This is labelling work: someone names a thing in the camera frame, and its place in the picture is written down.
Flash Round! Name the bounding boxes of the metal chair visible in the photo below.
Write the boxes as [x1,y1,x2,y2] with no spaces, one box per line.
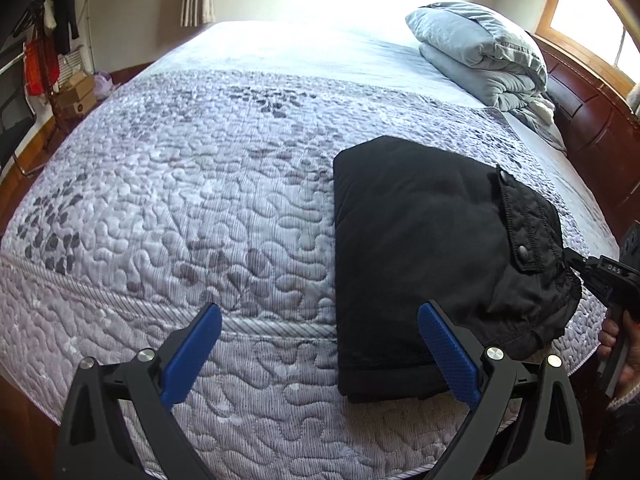
[0,50,39,179]

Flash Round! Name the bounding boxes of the white cloth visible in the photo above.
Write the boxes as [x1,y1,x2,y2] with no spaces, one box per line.
[520,94,557,127]

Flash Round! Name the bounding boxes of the window with wooden frame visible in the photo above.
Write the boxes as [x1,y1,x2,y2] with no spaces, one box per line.
[535,0,640,97]

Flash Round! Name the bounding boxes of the cardboard boxes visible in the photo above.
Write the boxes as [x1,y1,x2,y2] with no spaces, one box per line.
[52,72,97,117]

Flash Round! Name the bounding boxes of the folded grey duvet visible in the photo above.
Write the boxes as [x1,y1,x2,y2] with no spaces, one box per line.
[405,2,549,112]

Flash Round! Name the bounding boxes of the black hanging garment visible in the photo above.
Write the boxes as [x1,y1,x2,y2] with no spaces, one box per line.
[47,0,81,56]

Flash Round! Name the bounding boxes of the person's right hand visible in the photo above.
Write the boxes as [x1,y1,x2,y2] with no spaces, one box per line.
[597,316,622,362]

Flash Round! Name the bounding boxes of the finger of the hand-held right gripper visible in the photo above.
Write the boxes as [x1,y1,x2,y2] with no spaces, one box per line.
[562,249,609,305]

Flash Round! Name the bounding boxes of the grey pillow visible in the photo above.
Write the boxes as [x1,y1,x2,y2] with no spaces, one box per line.
[505,105,569,154]

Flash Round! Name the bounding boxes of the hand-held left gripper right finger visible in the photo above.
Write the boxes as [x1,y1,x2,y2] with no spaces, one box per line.
[417,300,586,480]

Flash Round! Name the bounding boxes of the black jacket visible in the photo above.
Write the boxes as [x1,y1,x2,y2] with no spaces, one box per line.
[332,135,583,403]

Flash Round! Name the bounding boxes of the bed with grey quilted cover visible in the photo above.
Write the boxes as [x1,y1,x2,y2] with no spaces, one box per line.
[0,20,621,480]

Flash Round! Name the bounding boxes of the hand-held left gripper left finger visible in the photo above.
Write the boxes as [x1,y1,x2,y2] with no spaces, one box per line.
[54,302,223,480]

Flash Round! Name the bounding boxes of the person's right forearm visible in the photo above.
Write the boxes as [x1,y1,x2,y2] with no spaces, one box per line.
[595,392,640,480]

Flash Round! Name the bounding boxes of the wooden headboard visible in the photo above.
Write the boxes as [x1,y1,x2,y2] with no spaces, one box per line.
[532,32,640,256]

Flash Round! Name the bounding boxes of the red hanging garment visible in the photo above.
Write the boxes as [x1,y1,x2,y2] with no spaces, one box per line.
[24,35,54,97]

